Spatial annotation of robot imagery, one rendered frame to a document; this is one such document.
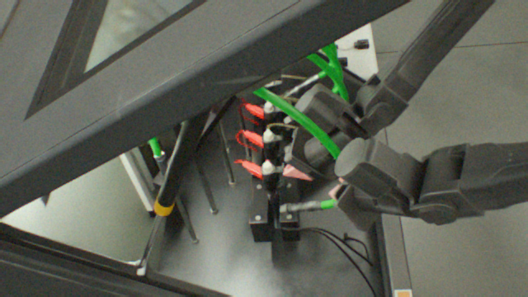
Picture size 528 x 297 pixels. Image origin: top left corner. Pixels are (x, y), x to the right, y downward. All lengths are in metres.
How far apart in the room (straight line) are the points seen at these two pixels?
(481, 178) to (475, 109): 2.08
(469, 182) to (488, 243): 1.65
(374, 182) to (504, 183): 0.15
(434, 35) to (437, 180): 0.30
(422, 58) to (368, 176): 0.27
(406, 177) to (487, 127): 1.96
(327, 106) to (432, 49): 0.18
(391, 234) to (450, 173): 0.49
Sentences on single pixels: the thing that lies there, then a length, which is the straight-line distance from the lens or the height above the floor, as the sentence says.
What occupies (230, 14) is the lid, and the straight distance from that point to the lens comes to 0.37.
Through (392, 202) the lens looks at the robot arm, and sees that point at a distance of 0.71.
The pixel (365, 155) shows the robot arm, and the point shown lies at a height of 1.41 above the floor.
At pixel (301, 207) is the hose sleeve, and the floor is 1.13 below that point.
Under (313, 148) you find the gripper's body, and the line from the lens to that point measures 0.94.
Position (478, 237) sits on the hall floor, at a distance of 2.28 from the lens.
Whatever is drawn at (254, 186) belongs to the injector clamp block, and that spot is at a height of 0.98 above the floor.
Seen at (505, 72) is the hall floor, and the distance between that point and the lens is 2.91.
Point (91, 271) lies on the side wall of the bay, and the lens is 0.69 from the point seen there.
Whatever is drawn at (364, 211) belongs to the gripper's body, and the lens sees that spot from 0.79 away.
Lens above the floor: 1.92
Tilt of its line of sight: 50 degrees down
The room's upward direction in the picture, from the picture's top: 10 degrees counter-clockwise
